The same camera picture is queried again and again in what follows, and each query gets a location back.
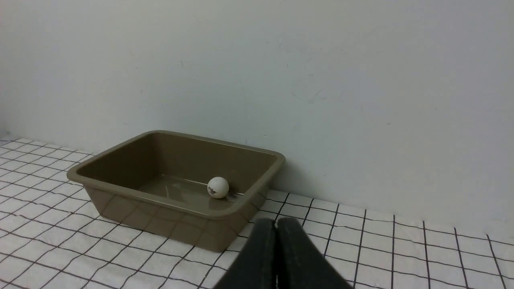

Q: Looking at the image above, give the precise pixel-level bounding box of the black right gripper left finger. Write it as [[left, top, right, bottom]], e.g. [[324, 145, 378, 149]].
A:
[[215, 218, 277, 289]]

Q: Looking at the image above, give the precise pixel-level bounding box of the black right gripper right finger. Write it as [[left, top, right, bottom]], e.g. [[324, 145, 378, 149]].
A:
[[276, 218, 353, 289]]

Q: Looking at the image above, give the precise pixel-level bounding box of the white ping-pong ball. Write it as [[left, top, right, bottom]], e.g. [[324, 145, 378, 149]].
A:
[[207, 176, 229, 199]]

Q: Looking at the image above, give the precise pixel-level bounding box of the olive plastic bin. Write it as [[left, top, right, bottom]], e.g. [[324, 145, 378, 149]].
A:
[[67, 130, 285, 251]]

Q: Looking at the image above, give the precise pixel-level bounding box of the white grid tablecloth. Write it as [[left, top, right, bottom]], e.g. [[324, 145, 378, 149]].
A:
[[0, 137, 513, 289]]

